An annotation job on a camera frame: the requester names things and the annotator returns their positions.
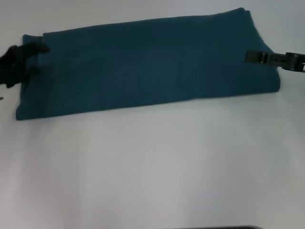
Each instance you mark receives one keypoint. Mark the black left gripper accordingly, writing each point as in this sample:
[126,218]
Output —
[14,66]

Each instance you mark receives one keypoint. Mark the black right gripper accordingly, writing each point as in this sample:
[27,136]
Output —
[288,61]

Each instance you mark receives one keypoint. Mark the teal T-shirt with pink print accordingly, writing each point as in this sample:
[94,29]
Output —
[143,71]

